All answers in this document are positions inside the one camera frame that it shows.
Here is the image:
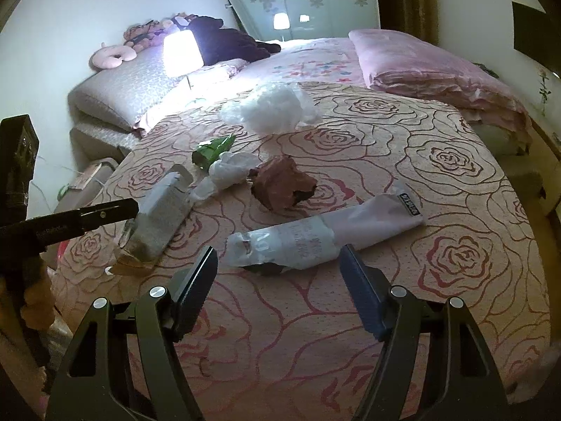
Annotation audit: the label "white crumpled plastic wrapper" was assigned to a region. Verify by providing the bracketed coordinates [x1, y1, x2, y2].
[188, 151, 259, 202]

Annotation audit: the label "flower print sliding wardrobe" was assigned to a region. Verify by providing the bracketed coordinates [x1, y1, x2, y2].
[228, 0, 382, 45]

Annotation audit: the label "brown plush toys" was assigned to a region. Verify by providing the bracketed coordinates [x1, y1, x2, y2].
[123, 15, 198, 51]

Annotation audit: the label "white table lamp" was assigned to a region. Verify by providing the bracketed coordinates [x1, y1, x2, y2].
[162, 30, 204, 93]

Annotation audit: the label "beige wooden cabinet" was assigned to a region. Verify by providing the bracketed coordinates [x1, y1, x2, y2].
[526, 114, 561, 220]

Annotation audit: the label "gray upholstered nightstand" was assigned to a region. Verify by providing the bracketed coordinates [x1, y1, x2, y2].
[53, 157, 120, 218]

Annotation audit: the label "gray headboard cushion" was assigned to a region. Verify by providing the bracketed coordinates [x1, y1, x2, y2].
[68, 46, 207, 132]

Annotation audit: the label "gray packet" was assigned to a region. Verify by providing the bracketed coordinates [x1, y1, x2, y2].
[107, 163, 194, 279]

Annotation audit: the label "white mailer bag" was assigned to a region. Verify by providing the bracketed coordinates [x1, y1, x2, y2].
[225, 186, 427, 277]

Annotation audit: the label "pink folded quilt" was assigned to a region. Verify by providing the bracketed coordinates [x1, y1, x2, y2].
[348, 28, 533, 147]

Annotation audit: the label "flower wall sticker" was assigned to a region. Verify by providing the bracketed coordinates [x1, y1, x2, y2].
[537, 68, 550, 117]

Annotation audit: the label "pink floral bedsheet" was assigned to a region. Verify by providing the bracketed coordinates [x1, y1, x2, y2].
[228, 37, 369, 93]

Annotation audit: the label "rose patterned blanket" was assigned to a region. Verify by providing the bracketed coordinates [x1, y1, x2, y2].
[57, 81, 550, 421]

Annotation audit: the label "pink neck pillow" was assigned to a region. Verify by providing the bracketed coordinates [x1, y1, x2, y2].
[91, 41, 138, 70]

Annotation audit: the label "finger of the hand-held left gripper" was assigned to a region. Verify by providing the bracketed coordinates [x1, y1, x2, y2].
[20, 199, 138, 250]

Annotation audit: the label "person's left hand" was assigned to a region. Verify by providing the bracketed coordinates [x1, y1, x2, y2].
[24, 269, 55, 329]

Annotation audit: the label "brown paper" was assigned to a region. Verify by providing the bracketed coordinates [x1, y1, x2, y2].
[250, 155, 317, 212]

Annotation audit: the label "dark purple plush toy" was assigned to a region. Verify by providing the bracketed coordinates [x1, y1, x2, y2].
[188, 16, 281, 66]

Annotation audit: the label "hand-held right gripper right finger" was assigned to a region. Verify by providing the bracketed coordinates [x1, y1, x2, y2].
[339, 244, 509, 421]

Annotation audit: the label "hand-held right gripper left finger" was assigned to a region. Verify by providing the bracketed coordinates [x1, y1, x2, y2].
[46, 246, 218, 421]

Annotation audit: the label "green wrapper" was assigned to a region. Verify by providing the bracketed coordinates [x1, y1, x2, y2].
[191, 135, 236, 169]

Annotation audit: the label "gray upholstered bed frame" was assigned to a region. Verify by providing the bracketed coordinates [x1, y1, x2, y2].
[70, 120, 141, 163]

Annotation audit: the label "clear plastic bag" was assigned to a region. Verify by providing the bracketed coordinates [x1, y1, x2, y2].
[219, 82, 323, 134]

